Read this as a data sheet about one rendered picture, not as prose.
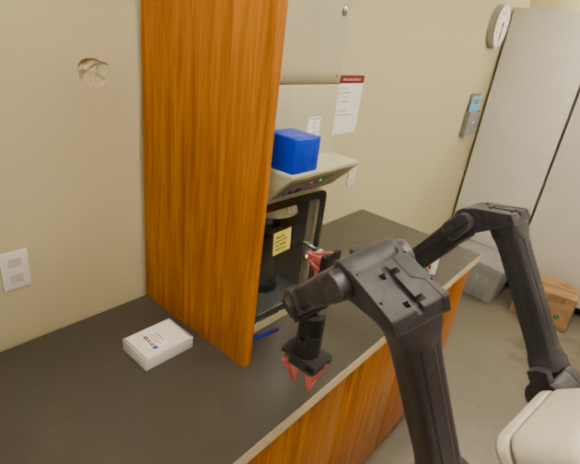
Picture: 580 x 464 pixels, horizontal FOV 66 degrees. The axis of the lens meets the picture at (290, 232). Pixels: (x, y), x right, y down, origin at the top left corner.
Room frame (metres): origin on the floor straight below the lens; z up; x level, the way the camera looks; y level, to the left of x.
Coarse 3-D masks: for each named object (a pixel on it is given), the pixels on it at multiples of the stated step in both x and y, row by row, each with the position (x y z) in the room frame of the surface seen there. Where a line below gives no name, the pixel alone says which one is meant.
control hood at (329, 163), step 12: (324, 156) 1.30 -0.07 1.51; (336, 156) 1.32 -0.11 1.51; (324, 168) 1.16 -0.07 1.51; (336, 168) 1.20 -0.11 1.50; (348, 168) 1.28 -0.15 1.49; (276, 180) 1.07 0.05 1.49; (288, 180) 1.05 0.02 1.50; (300, 180) 1.10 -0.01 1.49; (324, 180) 1.26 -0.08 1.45; (276, 192) 1.08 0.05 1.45
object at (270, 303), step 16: (320, 192) 1.32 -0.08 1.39; (272, 208) 1.15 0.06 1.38; (288, 208) 1.21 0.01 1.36; (304, 208) 1.27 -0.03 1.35; (320, 208) 1.33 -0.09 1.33; (272, 224) 1.16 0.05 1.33; (288, 224) 1.22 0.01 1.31; (304, 224) 1.27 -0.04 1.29; (320, 224) 1.34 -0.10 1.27; (272, 240) 1.17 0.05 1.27; (304, 240) 1.28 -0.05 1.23; (272, 256) 1.17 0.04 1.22; (288, 256) 1.23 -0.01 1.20; (272, 272) 1.18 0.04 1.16; (288, 272) 1.24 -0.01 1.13; (304, 272) 1.30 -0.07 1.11; (272, 288) 1.19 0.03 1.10; (272, 304) 1.19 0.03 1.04; (256, 320) 1.14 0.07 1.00
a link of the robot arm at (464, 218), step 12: (456, 216) 0.89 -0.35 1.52; (468, 216) 0.88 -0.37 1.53; (444, 228) 0.91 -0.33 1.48; (456, 228) 0.89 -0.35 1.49; (468, 228) 0.87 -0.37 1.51; (432, 240) 0.96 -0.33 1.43; (444, 240) 0.93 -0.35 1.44; (456, 240) 0.91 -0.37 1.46; (420, 252) 0.97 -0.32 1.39; (432, 252) 0.95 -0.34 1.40; (444, 252) 0.94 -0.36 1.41; (420, 264) 0.97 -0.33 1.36
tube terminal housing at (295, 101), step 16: (288, 96) 1.19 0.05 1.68; (304, 96) 1.24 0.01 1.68; (320, 96) 1.30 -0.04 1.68; (336, 96) 1.36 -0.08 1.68; (288, 112) 1.19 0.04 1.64; (304, 112) 1.25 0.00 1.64; (320, 112) 1.31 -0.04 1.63; (288, 128) 1.20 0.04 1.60; (304, 128) 1.25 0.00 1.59; (320, 128) 1.32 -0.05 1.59; (320, 144) 1.33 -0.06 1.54; (304, 192) 1.29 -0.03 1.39; (272, 320) 1.22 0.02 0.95
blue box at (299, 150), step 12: (276, 132) 1.12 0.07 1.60; (288, 132) 1.14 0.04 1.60; (300, 132) 1.16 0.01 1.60; (276, 144) 1.10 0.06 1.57; (288, 144) 1.07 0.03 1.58; (300, 144) 1.07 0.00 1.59; (312, 144) 1.11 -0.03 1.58; (276, 156) 1.10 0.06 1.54; (288, 156) 1.07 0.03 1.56; (300, 156) 1.08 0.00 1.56; (312, 156) 1.12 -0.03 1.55; (276, 168) 1.09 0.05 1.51; (288, 168) 1.07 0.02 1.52; (300, 168) 1.08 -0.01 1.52; (312, 168) 1.12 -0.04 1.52
